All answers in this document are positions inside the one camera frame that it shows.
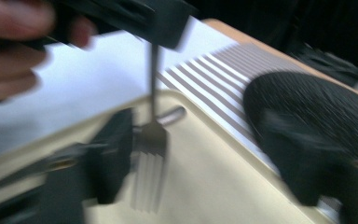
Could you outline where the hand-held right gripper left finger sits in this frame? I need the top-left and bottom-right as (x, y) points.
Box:
(83, 107), (135, 205)

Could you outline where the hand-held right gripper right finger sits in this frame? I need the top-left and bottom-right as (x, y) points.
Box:
(260, 108), (358, 209)

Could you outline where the silver fork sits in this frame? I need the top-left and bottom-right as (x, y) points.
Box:
(130, 43), (171, 215)

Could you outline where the beige tray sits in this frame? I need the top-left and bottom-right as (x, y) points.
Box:
(0, 89), (337, 224)

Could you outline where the black round plate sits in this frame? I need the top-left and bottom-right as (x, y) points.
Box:
(242, 71), (358, 175)

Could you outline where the grey striped placemat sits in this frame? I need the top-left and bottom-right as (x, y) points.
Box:
(157, 42), (344, 218)

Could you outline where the white paper sheet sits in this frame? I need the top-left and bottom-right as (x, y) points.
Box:
(0, 16), (241, 161)

